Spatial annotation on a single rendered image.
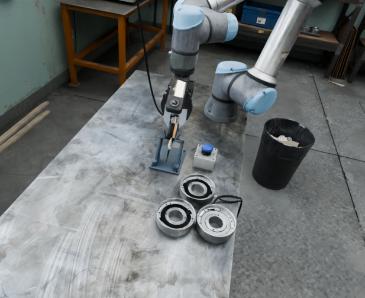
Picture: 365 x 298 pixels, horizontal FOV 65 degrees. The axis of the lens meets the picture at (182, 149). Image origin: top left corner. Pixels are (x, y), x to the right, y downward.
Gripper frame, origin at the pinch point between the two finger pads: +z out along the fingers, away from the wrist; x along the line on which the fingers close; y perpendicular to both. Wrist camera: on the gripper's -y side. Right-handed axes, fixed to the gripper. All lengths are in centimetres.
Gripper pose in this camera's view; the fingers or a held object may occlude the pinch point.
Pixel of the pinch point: (174, 127)
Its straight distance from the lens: 92.8
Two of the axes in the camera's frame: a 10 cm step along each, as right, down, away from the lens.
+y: 2.2, -6.0, 7.7
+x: -9.7, -2.3, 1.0
